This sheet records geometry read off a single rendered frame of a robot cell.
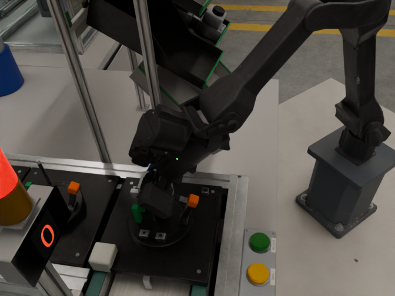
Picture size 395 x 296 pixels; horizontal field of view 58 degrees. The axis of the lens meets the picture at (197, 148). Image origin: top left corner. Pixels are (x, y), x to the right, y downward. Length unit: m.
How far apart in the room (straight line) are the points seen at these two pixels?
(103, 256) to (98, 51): 1.09
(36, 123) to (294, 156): 0.87
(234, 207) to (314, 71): 2.37
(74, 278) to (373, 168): 0.66
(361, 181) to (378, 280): 0.24
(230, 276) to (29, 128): 0.87
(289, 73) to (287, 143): 1.94
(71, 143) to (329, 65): 2.43
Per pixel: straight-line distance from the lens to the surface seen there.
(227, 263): 0.77
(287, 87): 2.88
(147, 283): 0.76
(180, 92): 0.91
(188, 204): 0.71
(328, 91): 1.37
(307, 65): 3.17
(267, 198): 0.98
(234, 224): 0.81
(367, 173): 0.82
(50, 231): 0.56
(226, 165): 1.05
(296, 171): 1.06
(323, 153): 0.83
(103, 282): 0.79
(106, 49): 1.68
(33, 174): 1.00
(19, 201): 0.49
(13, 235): 0.53
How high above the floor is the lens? 1.63
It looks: 45 degrees down
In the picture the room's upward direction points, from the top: 4 degrees counter-clockwise
